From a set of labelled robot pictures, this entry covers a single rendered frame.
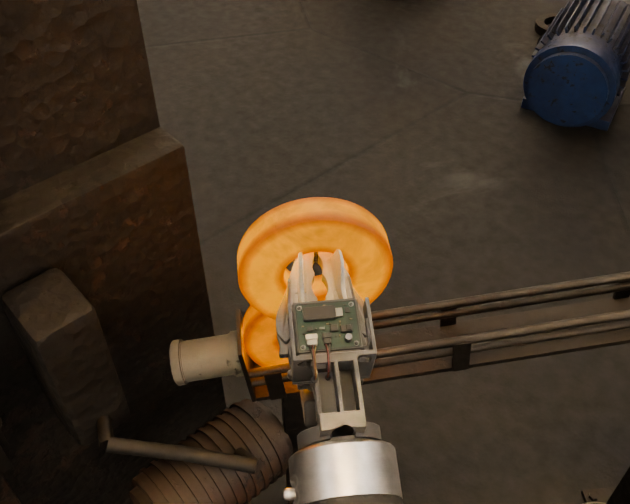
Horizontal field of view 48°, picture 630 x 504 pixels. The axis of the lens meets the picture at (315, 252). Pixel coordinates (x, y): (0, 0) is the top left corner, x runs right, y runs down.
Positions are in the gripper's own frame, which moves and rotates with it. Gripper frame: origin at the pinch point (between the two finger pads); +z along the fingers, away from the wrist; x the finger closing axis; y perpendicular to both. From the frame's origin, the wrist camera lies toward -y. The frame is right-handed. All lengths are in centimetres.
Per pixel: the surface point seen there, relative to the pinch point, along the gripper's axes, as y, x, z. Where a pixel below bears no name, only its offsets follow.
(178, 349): -24.1, 16.7, 0.4
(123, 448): -31.2, 24.8, -9.8
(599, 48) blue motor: -95, -102, 114
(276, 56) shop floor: -143, -7, 164
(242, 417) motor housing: -39.3, 9.6, -4.9
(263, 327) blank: -19.5, 5.7, 0.5
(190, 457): -34.3, 16.6, -11.1
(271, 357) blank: -25.6, 4.9, -1.3
